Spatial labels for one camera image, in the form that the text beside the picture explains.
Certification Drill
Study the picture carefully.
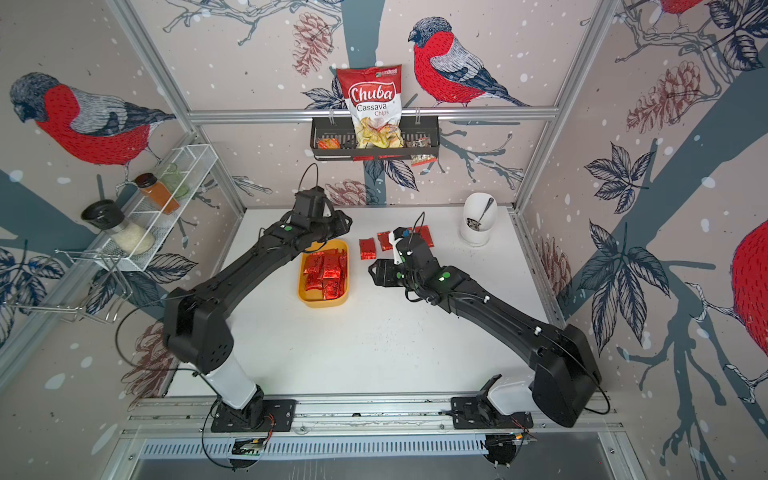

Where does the yellow plastic storage box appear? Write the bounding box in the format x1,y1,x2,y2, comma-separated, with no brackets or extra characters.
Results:
298,240,350,308

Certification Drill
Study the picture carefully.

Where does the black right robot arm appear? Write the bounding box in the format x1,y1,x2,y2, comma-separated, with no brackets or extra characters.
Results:
368,234,602,427

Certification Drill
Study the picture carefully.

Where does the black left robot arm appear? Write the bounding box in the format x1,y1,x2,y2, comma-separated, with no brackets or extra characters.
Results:
162,187,353,411

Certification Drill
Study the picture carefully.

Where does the metal spoon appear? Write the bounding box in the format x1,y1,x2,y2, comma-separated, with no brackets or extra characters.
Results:
466,197,495,231

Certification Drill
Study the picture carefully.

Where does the white utensil cup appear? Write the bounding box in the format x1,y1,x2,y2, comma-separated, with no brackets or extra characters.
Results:
459,192,498,247

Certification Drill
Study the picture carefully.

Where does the Chuba cassava chips bag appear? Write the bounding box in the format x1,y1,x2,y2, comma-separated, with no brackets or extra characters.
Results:
336,65,405,149

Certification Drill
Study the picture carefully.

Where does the green item on shelf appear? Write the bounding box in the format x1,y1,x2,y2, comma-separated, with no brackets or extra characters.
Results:
159,163,189,200

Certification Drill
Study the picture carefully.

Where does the orange spice bottle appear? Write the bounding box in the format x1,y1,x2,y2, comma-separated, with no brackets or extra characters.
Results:
134,173,180,215

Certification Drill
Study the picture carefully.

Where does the black lid rice jar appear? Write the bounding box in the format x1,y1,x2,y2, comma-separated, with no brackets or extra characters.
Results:
81,200,155,255

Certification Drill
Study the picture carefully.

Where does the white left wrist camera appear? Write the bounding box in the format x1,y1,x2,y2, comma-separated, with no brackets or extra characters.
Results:
387,227,412,265

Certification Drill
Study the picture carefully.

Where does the black wall basket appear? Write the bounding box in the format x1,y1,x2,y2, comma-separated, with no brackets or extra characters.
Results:
310,116,440,161

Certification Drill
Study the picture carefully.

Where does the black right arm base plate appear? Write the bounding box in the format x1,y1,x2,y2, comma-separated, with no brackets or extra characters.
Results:
442,374,534,430

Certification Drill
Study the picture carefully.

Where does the white wire wall shelf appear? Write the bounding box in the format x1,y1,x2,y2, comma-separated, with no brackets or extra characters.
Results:
100,144,218,272

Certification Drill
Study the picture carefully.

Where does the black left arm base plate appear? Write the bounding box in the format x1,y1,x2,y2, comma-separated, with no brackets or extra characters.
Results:
211,398,297,433

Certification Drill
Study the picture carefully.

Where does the chrome wire rack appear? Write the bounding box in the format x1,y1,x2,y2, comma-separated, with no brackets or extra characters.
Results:
2,250,138,324

